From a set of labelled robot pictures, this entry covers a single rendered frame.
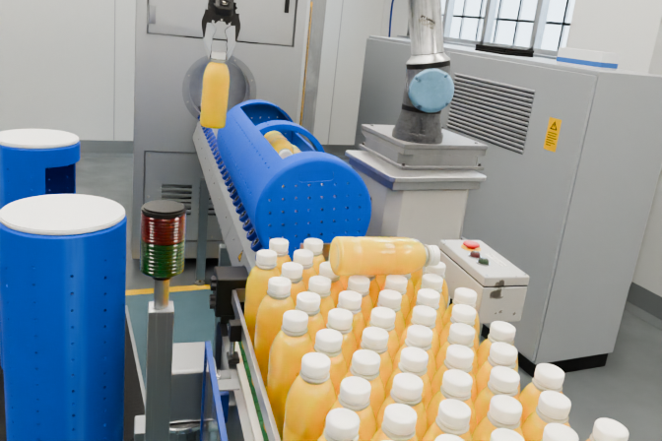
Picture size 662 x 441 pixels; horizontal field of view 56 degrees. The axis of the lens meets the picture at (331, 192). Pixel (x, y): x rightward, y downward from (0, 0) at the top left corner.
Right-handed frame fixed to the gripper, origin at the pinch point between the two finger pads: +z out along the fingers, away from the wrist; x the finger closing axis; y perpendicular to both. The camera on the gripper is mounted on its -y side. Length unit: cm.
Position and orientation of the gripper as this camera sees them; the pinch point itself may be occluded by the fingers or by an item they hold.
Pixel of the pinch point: (218, 54)
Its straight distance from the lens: 171.6
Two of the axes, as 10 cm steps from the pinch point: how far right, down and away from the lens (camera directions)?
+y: -2.2, -3.0, 9.3
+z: -1.4, 9.5, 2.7
